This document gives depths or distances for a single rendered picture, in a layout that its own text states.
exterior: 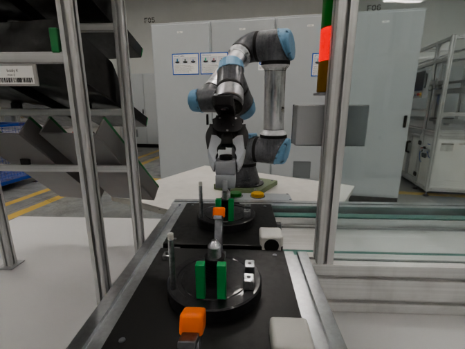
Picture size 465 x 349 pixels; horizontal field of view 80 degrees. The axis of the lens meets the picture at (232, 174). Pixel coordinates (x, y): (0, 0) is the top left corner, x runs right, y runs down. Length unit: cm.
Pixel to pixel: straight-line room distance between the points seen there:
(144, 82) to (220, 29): 512
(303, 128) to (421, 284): 36
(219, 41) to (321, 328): 360
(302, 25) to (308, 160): 159
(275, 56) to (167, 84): 293
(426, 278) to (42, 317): 71
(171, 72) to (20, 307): 352
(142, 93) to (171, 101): 478
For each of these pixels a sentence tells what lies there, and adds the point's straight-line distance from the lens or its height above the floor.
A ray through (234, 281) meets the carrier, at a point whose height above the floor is 99.
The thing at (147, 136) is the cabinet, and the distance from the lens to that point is 870.
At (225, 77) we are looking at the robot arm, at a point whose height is 131.
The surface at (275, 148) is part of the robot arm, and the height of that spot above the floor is 106.
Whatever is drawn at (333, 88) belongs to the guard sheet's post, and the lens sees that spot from 47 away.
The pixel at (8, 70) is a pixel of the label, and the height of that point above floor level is 129.
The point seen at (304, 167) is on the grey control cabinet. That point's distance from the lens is 372.
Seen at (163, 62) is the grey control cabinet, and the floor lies 178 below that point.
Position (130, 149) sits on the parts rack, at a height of 115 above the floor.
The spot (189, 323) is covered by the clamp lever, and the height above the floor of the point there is 107.
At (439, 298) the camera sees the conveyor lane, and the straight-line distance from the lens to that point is 67.
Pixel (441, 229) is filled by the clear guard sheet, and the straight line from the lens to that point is 62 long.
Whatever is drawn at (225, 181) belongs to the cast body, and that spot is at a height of 108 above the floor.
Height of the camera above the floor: 124
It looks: 14 degrees down
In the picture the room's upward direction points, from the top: straight up
